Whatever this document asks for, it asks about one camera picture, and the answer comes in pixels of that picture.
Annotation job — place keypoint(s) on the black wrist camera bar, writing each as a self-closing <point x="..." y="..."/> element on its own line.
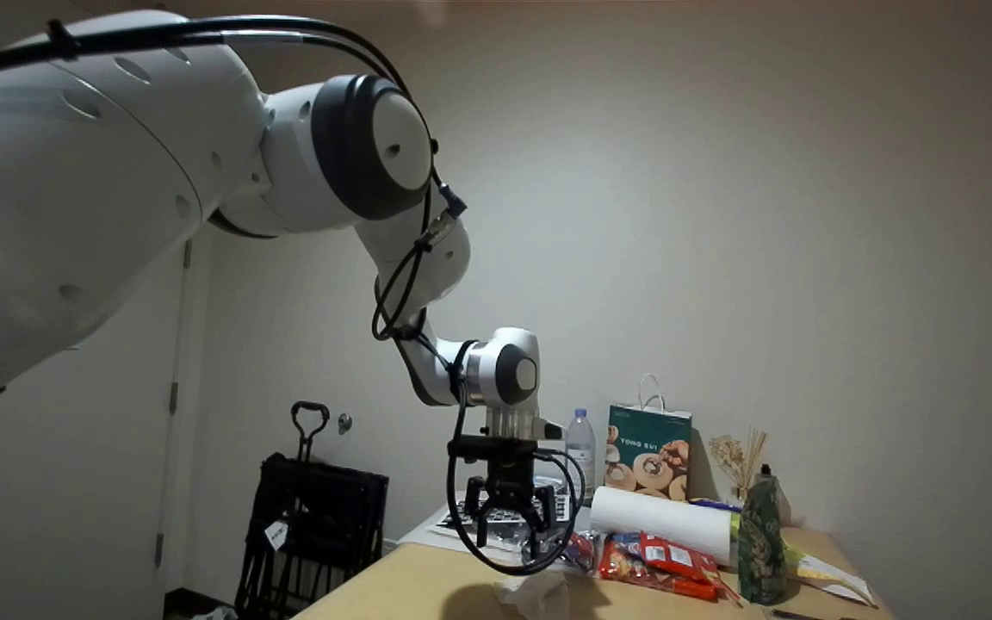
<point x="490" y="448"/>

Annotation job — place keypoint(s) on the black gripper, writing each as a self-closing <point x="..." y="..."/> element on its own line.
<point x="507" y="488"/>

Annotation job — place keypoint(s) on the white cloth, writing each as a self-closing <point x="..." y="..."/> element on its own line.
<point x="555" y="593"/>

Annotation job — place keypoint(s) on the wooden reed sticks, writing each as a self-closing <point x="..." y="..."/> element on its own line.
<point x="738" y="458"/>

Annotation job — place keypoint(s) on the dark green patterned bottle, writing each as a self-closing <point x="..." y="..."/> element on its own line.
<point x="759" y="545"/>

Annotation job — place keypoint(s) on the black folding cart crate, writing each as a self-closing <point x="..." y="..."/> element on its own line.
<point x="310" y="523"/>

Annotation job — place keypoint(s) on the white paper sheet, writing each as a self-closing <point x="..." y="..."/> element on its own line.
<point x="498" y="549"/>

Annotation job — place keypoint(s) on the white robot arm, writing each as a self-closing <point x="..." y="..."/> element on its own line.
<point x="122" y="135"/>

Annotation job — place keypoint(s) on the green donut gift bag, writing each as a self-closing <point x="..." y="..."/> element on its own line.
<point x="649" y="453"/>

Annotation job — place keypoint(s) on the white paper towel roll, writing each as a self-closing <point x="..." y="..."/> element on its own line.
<point x="686" y="523"/>

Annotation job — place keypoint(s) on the clear plastic water bottle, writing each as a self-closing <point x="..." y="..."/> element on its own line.
<point x="581" y="442"/>

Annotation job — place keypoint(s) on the red snack packet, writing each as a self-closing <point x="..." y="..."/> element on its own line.
<point x="656" y="561"/>

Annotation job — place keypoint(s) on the black white checkerboard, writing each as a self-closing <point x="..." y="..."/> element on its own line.
<point x="507" y="520"/>

